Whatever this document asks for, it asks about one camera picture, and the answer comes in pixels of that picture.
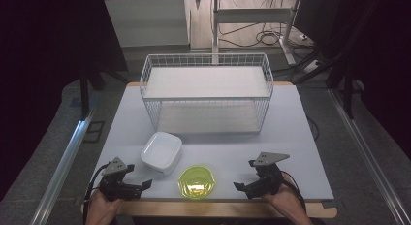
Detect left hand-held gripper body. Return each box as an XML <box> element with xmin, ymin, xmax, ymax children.
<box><xmin>98</xmin><ymin>156</ymin><xmax>143</xmax><ymax>202</ymax></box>

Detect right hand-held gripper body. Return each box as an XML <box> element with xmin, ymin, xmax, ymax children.
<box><xmin>244</xmin><ymin>151</ymin><xmax>291</xmax><ymax>200</ymax></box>

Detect white square bowl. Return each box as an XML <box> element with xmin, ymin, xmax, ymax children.
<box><xmin>140</xmin><ymin>131</ymin><xmax>183</xmax><ymax>176</ymax></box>

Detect green plate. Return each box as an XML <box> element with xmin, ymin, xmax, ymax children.
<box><xmin>177</xmin><ymin>165</ymin><xmax>216</xmax><ymax>200</ymax></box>

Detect white wire rack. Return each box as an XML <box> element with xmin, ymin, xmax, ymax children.
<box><xmin>139</xmin><ymin>52</ymin><xmax>275</xmax><ymax>136</ymax></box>

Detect person's right hand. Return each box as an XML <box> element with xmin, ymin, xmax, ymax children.
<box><xmin>261</xmin><ymin>173</ymin><xmax>303</xmax><ymax>216</ymax></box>

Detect person's left hand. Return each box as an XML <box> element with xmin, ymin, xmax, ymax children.
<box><xmin>86</xmin><ymin>189</ymin><xmax>124</xmax><ymax>219</ymax></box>

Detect white power strip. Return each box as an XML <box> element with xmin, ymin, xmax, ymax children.
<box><xmin>302</xmin><ymin>59</ymin><xmax>322</xmax><ymax>74</ymax></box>

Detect dark curtain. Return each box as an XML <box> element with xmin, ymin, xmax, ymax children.
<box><xmin>0</xmin><ymin>0</ymin><xmax>129</xmax><ymax>202</ymax></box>
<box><xmin>294</xmin><ymin>0</ymin><xmax>411</xmax><ymax>161</ymax></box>

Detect white cabinet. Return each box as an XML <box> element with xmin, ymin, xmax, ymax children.
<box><xmin>104</xmin><ymin>0</ymin><xmax>191</xmax><ymax>48</ymax></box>

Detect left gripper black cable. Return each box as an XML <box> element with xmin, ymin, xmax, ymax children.
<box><xmin>82</xmin><ymin>162</ymin><xmax>111</xmax><ymax>225</ymax></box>

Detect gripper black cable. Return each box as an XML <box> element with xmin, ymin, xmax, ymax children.
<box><xmin>280</xmin><ymin>170</ymin><xmax>307</xmax><ymax>213</ymax></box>
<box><xmin>82</xmin><ymin>162</ymin><xmax>111</xmax><ymax>225</ymax></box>

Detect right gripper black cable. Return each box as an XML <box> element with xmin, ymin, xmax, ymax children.
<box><xmin>280</xmin><ymin>170</ymin><xmax>307</xmax><ymax>213</ymax></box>

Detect aluminium rail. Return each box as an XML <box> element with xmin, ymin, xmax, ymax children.
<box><xmin>327</xmin><ymin>88</ymin><xmax>411</xmax><ymax>225</ymax></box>
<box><xmin>29</xmin><ymin>109</ymin><xmax>95</xmax><ymax>225</ymax></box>

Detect thin black floor cable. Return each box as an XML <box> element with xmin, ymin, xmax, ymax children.
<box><xmin>305</xmin><ymin>115</ymin><xmax>321</xmax><ymax>143</ymax></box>

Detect black stand post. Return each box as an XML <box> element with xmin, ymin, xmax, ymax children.
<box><xmin>79</xmin><ymin>65</ymin><xmax>91</xmax><ymax>120</ymax></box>
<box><xmin>342</xmin><ymin>61</ymin><xmax>355</xmax><ymax>120</ymax></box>

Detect black floor cables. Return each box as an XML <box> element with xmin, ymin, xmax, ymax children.
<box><xmin>218</xmin><ymin>21</ymin><xmax>294</xmax><ymax>48</ymax></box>

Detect white metal desk frame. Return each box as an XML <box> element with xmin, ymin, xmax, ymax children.
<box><xmin>211</xmin><ymin>0</ymin><xmax>302</xmax><ymax>66</ymax></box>

